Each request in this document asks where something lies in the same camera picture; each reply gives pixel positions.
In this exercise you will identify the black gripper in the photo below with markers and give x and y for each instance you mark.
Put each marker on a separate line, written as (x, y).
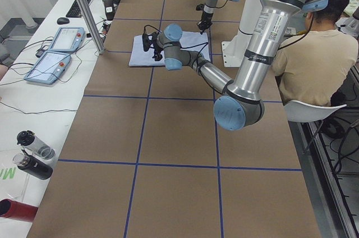
(205, 17)
(157, 50)

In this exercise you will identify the blue striped button shirt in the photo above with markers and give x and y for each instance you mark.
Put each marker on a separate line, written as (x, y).
(191, 41)

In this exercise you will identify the upper teach pendant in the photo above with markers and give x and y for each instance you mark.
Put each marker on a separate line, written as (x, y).
(67, 39)

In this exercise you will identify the teach pendant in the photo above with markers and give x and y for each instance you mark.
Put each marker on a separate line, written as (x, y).
(67, 39)
(48, 68)

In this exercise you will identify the black computer mouse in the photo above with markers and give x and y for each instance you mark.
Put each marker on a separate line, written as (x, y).
(63, 20)

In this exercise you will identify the lower teach pendant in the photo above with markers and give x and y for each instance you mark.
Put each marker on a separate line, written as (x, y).
(48, 68)

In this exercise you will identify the seated person beige shirt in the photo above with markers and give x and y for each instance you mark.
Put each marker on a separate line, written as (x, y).
(313, 68)

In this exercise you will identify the white chair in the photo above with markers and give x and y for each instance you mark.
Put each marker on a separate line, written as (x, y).
(298, 111)

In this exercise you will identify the clear water bottle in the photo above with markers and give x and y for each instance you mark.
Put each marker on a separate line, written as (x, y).
(28, 140)

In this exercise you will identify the black water bottle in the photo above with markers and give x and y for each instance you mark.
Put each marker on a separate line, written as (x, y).
(32, 166)

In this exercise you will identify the red bottle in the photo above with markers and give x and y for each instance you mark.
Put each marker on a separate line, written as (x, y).
(11, 209)

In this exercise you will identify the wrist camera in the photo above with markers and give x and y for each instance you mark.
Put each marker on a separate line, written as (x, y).
(147, 41)

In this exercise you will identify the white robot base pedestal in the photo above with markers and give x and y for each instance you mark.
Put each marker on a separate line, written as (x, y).
(233, 51)

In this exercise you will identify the aluminium frame post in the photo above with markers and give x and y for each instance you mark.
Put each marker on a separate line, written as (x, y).
(90, 22)

